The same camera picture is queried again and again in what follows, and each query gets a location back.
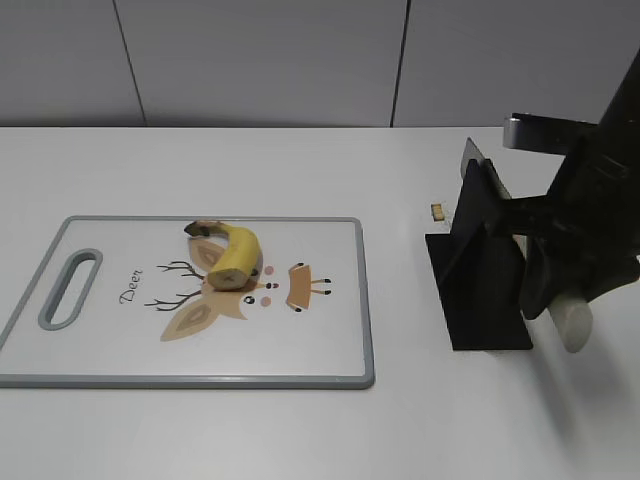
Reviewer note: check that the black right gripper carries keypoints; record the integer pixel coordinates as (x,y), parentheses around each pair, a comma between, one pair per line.
(583,234)

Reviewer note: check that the white handled kitchen knife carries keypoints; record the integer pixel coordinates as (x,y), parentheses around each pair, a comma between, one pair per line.
(569,311)

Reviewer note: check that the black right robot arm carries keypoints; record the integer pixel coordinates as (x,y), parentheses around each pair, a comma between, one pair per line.
(622,95)

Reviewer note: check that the small yellow banana bit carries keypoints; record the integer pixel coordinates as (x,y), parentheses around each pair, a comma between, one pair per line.
(438,213)

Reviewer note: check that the yellow banana stem half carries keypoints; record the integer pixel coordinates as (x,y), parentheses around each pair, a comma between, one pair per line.
(235,267)

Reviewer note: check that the black knife stand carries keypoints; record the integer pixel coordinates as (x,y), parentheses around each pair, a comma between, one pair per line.
(478,272)

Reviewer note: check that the white deer cutting board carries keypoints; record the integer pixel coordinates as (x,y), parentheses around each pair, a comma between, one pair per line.
(124,302)

